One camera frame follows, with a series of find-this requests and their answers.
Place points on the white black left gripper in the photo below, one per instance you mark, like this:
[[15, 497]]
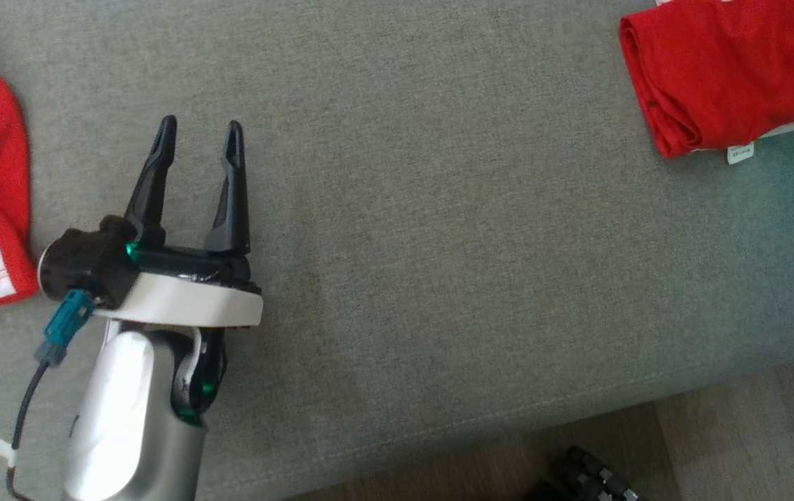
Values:
[[188, 299]]

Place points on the red Bulls basketball jersey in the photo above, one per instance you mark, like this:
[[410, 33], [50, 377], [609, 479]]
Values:
[[731, 69]]

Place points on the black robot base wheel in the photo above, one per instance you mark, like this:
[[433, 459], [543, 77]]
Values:
[[591, 480]]

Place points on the grey fabric sofa seat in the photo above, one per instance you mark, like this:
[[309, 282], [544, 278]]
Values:
[[438, 243]]

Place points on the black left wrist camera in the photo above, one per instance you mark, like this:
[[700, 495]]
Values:
[[80, 261]]

